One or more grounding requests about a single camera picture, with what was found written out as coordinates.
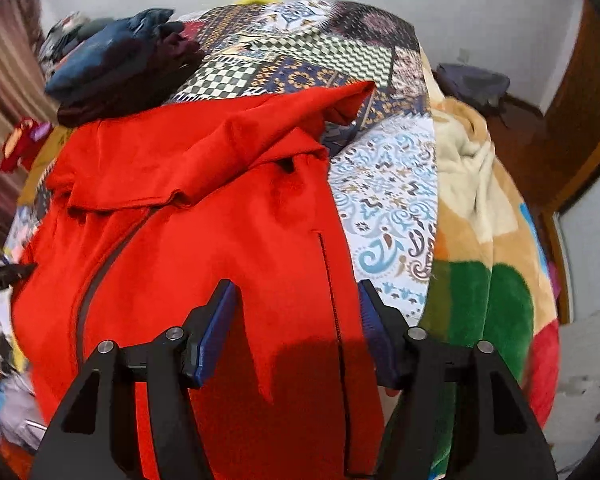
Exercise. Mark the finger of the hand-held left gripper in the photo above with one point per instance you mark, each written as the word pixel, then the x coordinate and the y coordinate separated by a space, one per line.
pixel 0 274

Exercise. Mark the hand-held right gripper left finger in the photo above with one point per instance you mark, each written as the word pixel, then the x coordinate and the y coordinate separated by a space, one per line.
pixel 214 337

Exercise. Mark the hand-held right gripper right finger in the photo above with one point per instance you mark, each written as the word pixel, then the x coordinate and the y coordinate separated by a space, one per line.
pixel 375 330

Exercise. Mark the red zip jacket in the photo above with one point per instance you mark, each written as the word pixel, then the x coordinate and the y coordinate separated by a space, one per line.
pixel 205 200

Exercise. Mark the folded dark maroon clothes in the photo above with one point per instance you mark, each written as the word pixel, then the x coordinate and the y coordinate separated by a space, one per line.
pixel 145 80

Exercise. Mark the pile of mixed clothes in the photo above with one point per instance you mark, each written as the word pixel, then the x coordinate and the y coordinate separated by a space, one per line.
pixel 65 35

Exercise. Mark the red cloth item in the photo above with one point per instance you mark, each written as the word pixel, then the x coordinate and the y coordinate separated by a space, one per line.
pixel 22 142

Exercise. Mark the colourful fleece blanket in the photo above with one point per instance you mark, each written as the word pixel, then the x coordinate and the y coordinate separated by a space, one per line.
pixel 480 240

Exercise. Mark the patchwork patterned bed sheet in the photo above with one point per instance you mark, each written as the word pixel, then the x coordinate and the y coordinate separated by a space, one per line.
pixel 390 185

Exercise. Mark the striped pink curtain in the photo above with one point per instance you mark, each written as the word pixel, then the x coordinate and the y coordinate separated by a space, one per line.
pixel 5 90

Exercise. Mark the folded blue jeans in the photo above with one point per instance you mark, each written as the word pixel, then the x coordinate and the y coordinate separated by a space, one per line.
pixel 110 55

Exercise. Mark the grey backpack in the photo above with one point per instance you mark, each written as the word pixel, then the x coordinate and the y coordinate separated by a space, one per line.
pixel 472 85

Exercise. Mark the brown wooden door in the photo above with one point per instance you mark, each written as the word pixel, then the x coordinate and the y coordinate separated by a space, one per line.
pixel 585 110

